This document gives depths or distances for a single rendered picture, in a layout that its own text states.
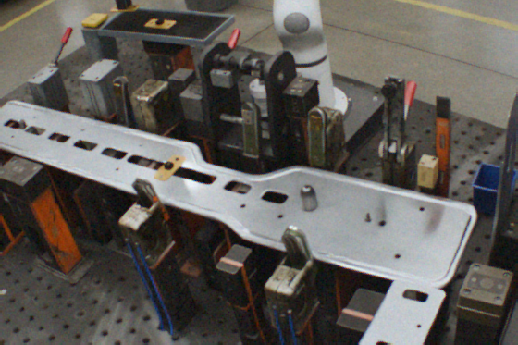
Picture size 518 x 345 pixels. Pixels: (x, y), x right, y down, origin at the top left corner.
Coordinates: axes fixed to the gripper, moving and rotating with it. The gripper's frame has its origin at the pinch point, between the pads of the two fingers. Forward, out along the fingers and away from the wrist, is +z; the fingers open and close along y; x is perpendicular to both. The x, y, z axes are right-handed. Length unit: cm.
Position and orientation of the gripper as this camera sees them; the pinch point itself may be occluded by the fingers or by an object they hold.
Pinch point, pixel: (123, 0)
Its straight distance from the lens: 178.5
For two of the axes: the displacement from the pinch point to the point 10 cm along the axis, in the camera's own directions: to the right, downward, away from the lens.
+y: -3.5, 6.1, -7.1
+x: 9.2, 0.9, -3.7
